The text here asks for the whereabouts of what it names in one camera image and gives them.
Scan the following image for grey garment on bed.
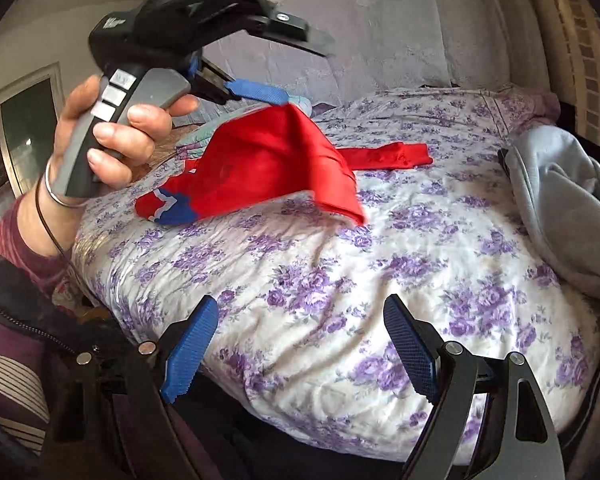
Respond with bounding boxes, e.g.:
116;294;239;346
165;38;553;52
505;126;600;299

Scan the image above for silver bracelet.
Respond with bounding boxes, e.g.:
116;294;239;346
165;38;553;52
43;156;89;210

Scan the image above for person left hand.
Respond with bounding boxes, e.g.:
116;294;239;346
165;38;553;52
51;74;202;191

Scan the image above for purple floral bed sheet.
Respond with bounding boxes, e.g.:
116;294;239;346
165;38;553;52
73;87;600;460

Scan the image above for red blue white pants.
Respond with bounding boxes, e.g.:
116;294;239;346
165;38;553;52
135;106;432;226

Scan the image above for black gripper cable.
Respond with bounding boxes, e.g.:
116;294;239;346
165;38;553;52
34;171;89;291

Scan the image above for white lace headboard cover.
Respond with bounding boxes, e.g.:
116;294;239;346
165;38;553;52
199;0;512;106

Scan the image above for person left forearm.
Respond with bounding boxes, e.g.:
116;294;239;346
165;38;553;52
0;159;89;291

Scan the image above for beige checkered curtain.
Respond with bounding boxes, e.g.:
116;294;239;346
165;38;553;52
531;0;600;147

